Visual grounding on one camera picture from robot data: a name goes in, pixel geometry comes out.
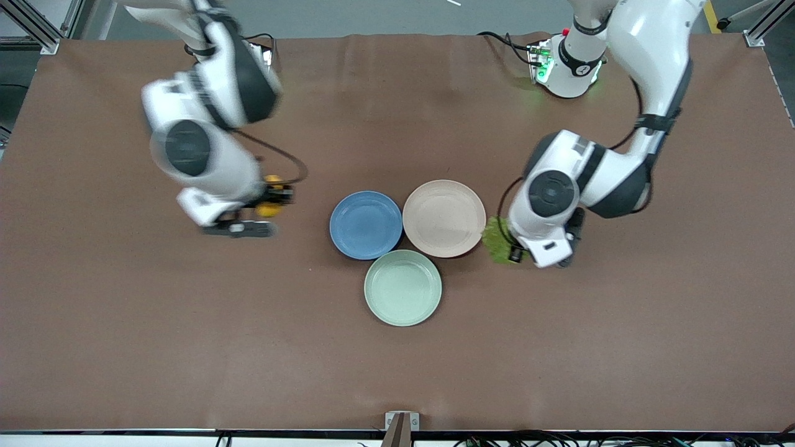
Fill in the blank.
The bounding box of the yellow lemon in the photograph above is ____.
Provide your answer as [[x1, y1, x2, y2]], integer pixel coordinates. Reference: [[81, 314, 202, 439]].
[[260, 175, 285, 218]]

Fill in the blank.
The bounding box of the green lettuce leaf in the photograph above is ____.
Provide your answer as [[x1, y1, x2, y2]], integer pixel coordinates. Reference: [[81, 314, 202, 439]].
[[482, 215, 529, 265]]

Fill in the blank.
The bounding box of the beige plate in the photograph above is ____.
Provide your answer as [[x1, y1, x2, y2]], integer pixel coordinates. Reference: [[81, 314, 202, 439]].
[[402, 179, 487, 259]]

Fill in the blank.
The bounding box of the blue plate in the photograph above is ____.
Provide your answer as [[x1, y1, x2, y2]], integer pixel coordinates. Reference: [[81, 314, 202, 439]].
[[329, 190, 403, 260]]

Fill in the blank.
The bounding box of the brown table cover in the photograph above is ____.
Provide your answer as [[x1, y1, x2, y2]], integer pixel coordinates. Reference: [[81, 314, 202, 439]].
[[0, 32, 795, 432]]

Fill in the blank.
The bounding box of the light green plate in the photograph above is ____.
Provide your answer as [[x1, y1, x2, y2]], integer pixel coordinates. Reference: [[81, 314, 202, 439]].
[[364, 250, 443, 327]]

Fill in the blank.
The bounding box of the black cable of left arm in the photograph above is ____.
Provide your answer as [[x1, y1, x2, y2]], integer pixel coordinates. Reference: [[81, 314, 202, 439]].
[[499, 78, 643, 248]]

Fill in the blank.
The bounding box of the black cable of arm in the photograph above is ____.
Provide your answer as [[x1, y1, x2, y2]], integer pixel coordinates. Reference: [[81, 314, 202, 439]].
[[235, 129, 309, 187], [499, 78, 643, 248]]

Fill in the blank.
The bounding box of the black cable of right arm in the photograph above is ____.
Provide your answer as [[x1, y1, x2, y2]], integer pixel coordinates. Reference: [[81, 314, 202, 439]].
[[235, 129, 309, 187]]

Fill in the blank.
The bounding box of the grey metal bracket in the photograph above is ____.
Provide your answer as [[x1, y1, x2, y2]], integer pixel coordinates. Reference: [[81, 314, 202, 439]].
[[384, 411, 420, 447]]

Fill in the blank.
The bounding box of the black cable at left base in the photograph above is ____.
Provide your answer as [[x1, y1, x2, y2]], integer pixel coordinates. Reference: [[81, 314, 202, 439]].
[[477, 30, 536, 66]]

